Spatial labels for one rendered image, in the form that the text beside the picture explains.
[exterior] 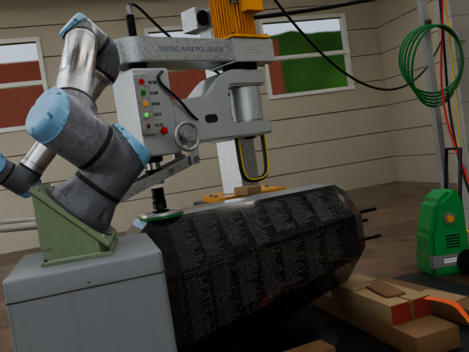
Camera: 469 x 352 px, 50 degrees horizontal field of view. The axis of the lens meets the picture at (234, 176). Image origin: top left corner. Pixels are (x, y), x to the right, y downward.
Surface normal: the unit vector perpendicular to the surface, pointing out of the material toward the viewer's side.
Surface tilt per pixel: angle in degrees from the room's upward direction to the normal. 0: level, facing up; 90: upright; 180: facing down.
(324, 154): 90
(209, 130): 90
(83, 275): 90
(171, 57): 90
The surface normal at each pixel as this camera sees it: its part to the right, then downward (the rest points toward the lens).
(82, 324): 0.27, 0.01
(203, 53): 0.63, -0.05
